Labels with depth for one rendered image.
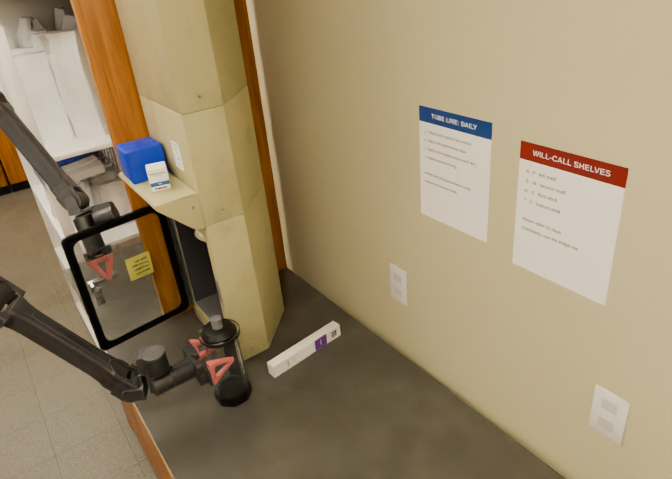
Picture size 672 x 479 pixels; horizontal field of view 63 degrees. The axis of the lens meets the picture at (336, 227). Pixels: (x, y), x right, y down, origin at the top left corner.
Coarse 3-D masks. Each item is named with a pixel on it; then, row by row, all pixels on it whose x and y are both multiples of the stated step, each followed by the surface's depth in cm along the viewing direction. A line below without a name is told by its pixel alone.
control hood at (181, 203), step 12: (180, 180) 148; (144, 192) 142; (156, 192) 141; (168, 192) 140; (180, 192) 140; (192, 192) 139; (156, 204) 134; (168, 204) 135; (180, 204) 137; (192, 204) 139; (168, 216) 136; (180, 216) 138; (192, 216) 140
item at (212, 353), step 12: (216, 348) 140; (228, 348) 142; (240, 348) 147; (240, 360) 146; (216, 372) 145; (228, 372) 145; (240, 372) 147; (216, 384) 148; (228, 384) 146; (240, 384) 148; (228, 396) 148
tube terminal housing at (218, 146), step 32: (160, 128) 147; (192, 128) 132; (224, 128) 137; (192, 160) 135; (224, 160) 140; (256, 160) 159; (224, 192) 143; (256, 192) 159; (224, 224) 146; (256, 224) 159; (224, 256) 149; (256, 256) 159; (224, 288) 153; (256, 288) 160; (256, 320) 164; (256, 352) 168
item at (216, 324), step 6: (210, 318) 142; (216, 318) 141; (222, 318) 146; (210, 324) 144; (216, 324) 141; (222, 324) 143; (228, 324) 143; (234, 324) 145; (204, 330) 142; (210, 330) 142; (216, 330) 142; (222, 330) 141; (228, 330) 141; (234, 330) 143; (204, 336) 141; (210, 336) 140; (216, 336) 140; (222, 336) 140; (228, 336) 141
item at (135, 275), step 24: (120, 216) 159; (144, 216) 164; (96, 240) 156; (120, 240) 161; (144, 240) 166; (96, 264) 158; (120, 264) 163; (144, 264) 168; (168, 264) 174; (120, 288) 165; (144, 288) 171; (168, 288) 177; (96, 312) 163; (120, 312) 168; (144, 312) 173; (120, 336) 170
